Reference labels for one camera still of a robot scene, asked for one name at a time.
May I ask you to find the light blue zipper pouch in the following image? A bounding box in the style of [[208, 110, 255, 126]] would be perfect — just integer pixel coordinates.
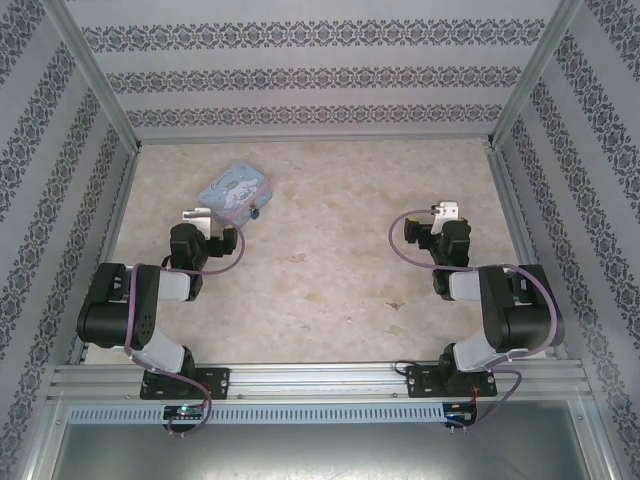
[[196, 160, 274, 224]]

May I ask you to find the small controller board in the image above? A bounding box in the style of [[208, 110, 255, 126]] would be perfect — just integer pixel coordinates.
[[162, 403, 207, 421], [444, 401, 480, 420]]

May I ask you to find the grey metal panel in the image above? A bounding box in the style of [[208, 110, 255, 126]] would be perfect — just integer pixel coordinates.
[[29, 399, 619, 480]]

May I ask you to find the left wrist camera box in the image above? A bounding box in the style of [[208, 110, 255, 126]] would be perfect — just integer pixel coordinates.
[[180, 208, 214, 240]]

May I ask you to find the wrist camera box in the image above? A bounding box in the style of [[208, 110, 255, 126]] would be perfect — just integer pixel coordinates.
[[431, 200, 460, 235], [180, 208, 214, 240]]

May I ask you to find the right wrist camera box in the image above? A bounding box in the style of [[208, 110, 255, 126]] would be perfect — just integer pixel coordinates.
[[431, 200, 460, 235]]

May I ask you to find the aluminium side frame rail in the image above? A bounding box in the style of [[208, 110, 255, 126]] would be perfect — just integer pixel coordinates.
[[67, 147, 144, 369], [485, 144, 571, 362]]

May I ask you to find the short aluminium frame rail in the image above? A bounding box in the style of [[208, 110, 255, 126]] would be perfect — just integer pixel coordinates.
[[133, 130, 497, 147]]

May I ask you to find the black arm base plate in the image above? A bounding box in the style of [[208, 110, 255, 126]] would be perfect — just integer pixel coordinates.
[[404, 363, 499, 400], [139, 366, 233, 402]]

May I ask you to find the aluminium mounting rail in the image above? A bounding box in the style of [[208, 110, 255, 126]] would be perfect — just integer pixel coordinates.
[[47, 358, 587, 402]]

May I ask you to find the white slotted cable duct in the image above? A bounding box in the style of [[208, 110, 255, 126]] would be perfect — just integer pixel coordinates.
[[67, 402, 450, 426]]

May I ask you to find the aluminium frame post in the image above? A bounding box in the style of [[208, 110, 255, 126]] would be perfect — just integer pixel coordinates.
[[40, 0, 142, 152], [485, 0, 585, 150]]

